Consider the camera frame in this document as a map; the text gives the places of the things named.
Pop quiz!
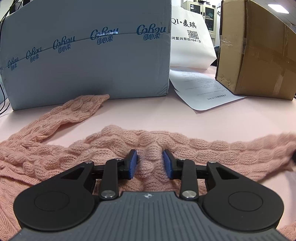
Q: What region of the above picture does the pink knitted sweater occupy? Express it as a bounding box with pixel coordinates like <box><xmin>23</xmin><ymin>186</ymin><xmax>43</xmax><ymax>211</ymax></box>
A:
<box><xmin>0</xmin><ymin>94</ymin><xmax>296</xmax><ymax>241</ymax></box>

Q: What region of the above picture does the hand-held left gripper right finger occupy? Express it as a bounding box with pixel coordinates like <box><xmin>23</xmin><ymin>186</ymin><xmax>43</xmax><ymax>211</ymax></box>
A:
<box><xmin>162</xmin><ymin>149</ymin><xmax>240</xmax><ymax>200</ymax></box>

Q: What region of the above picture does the large light blue cardboard box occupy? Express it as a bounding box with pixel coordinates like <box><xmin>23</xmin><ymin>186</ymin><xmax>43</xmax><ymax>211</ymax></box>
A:
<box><xmin>0</xmin><ymin>0</ymin><xmax>172</xmax><ymax>111</ymax></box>

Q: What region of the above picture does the brown cardboard box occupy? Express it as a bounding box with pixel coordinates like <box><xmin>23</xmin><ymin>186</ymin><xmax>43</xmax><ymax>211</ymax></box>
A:
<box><xmin>215</xmin><ymin>0</ymin><xmax>296</xmax><ymax>100</ymax></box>

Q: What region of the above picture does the white printed tote bag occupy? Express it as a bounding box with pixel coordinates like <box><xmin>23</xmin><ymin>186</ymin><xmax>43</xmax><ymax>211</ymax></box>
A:
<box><xmin>170</xmin><ymin>5</ymin><xmax>215</xmax><ymax>70</ymax></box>

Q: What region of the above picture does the white printed paper sheet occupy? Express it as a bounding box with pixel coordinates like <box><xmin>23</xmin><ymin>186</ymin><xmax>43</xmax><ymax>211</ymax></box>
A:
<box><xmin>169</xmin><ymin>67</ymin><xmax>247</xmax><ymax>112</ymax></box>

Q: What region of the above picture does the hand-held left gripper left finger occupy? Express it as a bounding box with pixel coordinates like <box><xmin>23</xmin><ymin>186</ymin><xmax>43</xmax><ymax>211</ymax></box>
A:
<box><xmin>60</xmin><ymin>149</ymin><xmax>138</xmax><ymax>200</ymax></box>

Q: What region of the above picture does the grey filing cabinet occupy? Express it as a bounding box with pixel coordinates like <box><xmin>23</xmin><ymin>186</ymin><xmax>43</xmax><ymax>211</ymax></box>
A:
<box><xmin>180</xmin><ymin>0</ymin><xmax>222</xmax><ymax>47</ymax></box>

